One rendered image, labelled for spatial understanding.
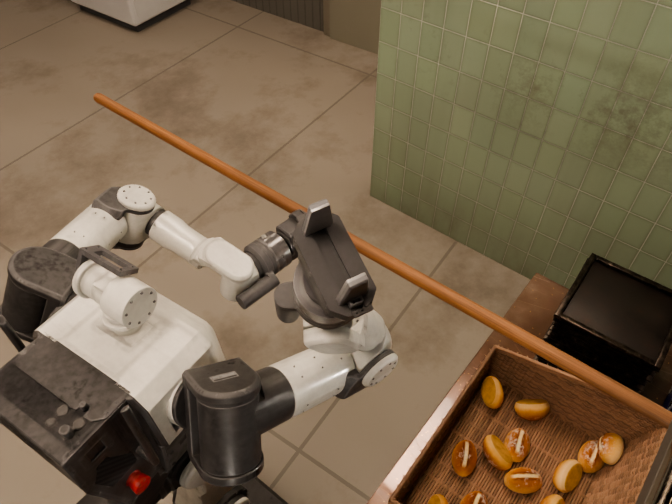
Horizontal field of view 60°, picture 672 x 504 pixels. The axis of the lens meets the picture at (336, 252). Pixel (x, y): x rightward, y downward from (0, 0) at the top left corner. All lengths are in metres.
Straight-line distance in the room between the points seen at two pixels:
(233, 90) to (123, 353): 3.24
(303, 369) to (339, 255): 0.36
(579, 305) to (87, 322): 1.28
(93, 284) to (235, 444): 0.30
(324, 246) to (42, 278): 0.59
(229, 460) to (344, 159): 2.69
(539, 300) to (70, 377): 1.55
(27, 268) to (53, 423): 0.29
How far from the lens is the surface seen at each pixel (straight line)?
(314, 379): 0.94
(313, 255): 0.61
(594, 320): 1.74
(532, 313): 2.04
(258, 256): 1.24
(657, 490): 0.85
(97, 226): 1.21
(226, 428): 0.86
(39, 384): 0.97
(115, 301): 0.87
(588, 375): 1.18
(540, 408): 1.77
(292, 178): 3.29
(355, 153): 3.46
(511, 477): 1.68
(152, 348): 0.94
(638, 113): 2.28
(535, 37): 2.29
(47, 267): 1.10
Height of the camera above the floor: 2.15
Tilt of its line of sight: 48 degrees down
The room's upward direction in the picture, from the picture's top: straight up
